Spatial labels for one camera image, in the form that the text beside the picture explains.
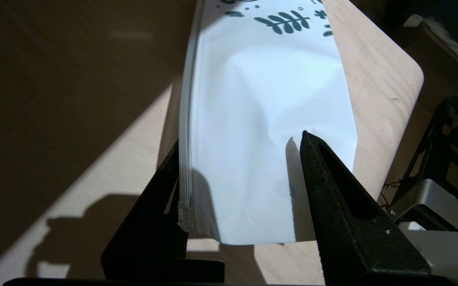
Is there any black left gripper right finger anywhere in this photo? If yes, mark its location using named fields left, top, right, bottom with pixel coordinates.
left=300, top=130, right=431, bottom=286

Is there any silver robot torso block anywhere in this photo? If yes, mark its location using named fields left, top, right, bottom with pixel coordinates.
left=390, top=179, right=458, bottom=233

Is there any dark blue fabric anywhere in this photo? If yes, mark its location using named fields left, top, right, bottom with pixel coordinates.
left=388, top=0, right=458, bottom=80

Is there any thin black cable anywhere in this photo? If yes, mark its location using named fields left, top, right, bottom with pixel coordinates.
left=380, top=177, right=416, bottom=207

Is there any white floral zip pouch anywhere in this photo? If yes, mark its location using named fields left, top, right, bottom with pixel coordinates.
left=177, top=0, right=358, bottom=245

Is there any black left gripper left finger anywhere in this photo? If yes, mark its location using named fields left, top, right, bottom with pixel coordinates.
left=101, top=140, right=225, bottom=283

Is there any white robot housing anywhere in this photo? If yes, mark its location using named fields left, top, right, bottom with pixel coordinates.
left=398, top=220, right=458, bottom=282

